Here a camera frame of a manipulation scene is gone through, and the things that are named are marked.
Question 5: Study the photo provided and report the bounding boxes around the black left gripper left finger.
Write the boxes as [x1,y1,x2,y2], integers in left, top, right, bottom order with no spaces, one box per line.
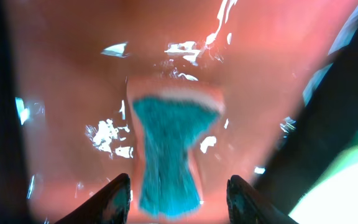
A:
[56,173,131,224]

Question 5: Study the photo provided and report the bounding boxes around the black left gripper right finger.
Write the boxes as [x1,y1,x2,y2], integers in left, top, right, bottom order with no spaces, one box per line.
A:
[226,175,298,224]

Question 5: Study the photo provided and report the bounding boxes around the yellow plate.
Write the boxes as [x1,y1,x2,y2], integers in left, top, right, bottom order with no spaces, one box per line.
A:
[289,145,358,224]

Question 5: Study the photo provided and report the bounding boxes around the green and orange sponge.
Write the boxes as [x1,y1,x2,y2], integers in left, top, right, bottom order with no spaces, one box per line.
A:
[127,77,225,220]

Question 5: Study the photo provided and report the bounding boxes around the black tray with red water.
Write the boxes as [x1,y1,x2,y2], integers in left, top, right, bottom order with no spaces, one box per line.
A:
[0,1,358,223]

